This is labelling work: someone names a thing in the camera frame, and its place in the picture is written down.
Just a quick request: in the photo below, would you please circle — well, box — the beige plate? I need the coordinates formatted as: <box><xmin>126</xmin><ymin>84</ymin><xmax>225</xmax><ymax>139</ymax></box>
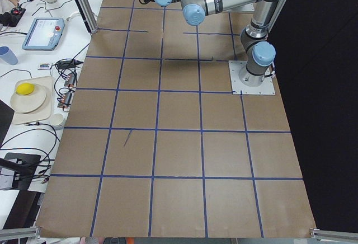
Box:
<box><xmin>10</xmin><ymin>84</ymin><xmax>46</xmax><ymax>113</ymax></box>

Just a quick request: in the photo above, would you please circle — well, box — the blue teach pendant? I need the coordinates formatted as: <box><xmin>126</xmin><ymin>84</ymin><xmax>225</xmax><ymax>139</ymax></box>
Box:
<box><xmin>22</xmin><ymin>17</ymin><xmax>65</xmax><ymax>51</ymax></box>

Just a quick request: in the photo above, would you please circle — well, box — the yellow lemon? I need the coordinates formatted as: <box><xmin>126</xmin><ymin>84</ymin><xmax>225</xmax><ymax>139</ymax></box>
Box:
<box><xmin>16</xmin><ymin>82</ymin><xmax>35</xmax><ymax>96</ymax></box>

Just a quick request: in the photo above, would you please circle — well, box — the blue plastic cup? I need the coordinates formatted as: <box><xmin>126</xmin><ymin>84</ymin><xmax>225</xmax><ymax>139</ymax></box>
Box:
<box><xmin>0</xmin><ymin>46</ymin><xmax>18</xmax><ymax>65</ymax></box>

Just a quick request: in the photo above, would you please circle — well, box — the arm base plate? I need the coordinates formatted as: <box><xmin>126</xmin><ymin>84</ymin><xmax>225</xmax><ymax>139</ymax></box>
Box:
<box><xmin>228</xmin><ymin>60</ymin><xmax>275</xmax><ymax>95</ymax></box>

